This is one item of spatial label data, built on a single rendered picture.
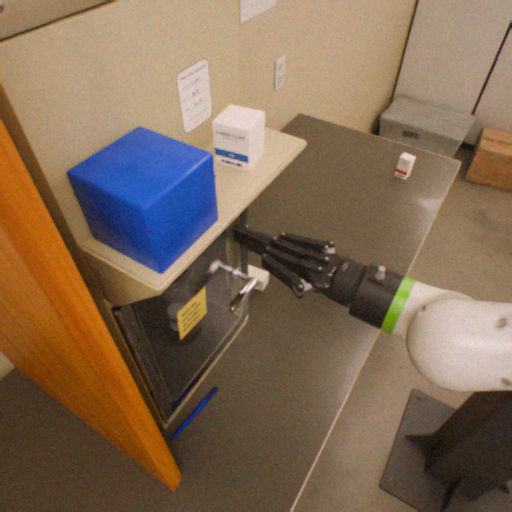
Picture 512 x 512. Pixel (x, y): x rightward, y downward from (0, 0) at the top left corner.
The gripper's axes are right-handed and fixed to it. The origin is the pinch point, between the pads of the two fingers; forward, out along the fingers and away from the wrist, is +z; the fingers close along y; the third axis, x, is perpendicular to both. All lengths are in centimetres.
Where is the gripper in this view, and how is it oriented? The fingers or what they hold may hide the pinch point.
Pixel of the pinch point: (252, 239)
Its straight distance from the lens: 71.9
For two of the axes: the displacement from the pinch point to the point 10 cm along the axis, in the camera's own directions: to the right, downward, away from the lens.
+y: -5.3, 6.2, -5.7
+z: -8.5, -3.9, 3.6
